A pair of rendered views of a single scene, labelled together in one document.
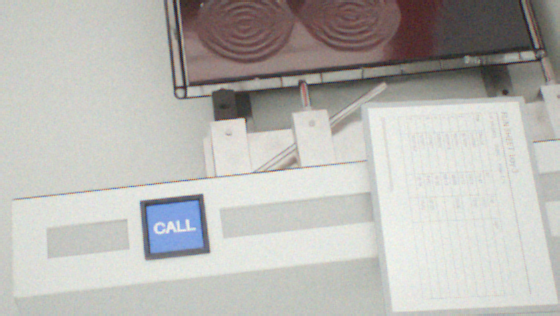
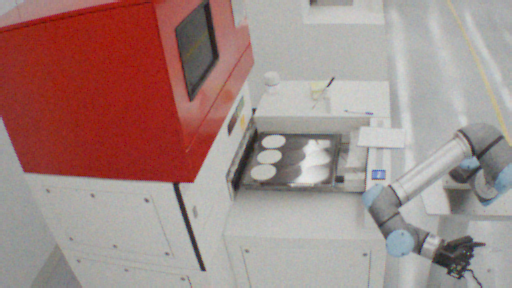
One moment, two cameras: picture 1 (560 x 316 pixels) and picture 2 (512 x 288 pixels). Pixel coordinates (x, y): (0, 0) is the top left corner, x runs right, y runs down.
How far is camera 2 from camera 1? 1.56 m
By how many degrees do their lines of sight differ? 50
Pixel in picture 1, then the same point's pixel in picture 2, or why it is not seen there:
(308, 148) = (356, 165)
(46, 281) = not seen: hidden behind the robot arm
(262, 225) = (380, 164)
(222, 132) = (348, 177)
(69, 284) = not seen: hidden behind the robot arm
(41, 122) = (320, 225)
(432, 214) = (384, 140)
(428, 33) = (330, 146)
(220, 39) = (319, 177)
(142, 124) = (328, 207)
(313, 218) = (380, 157)
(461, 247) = (392, 138)
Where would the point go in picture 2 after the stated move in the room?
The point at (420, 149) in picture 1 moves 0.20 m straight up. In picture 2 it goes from (369, 139) to (367, 96)
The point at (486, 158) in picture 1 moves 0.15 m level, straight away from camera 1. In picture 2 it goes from (373, 132) to (343, 123)
